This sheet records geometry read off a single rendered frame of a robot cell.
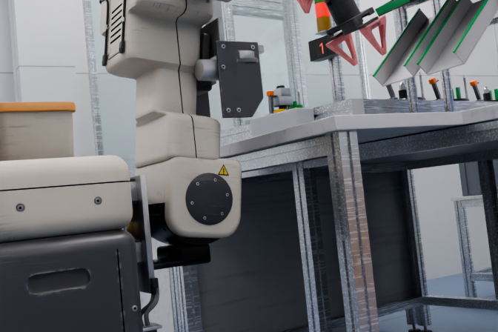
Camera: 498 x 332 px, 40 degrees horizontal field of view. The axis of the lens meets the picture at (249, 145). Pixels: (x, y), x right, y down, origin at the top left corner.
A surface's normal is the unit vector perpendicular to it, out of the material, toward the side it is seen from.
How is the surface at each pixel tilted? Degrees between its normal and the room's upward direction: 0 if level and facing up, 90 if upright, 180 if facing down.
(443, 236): 90
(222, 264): 90
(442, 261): 90
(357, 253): 90
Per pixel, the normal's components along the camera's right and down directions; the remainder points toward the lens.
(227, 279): 0.61, -0.13
